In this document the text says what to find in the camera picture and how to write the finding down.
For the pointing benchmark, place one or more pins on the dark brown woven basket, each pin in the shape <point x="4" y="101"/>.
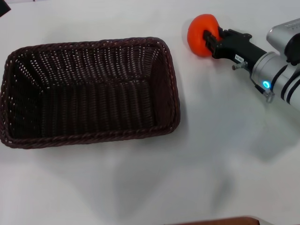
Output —
<point x="93" y="100"/>

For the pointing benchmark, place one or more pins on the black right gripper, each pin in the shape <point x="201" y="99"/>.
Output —
<point x="236" y="47"/>

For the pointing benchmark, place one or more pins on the black flat object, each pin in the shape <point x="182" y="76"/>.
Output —
<point x="4" y="7"/>

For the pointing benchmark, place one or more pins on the orange plastic pear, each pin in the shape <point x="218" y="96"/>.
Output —
<point x="197" y="35"/>

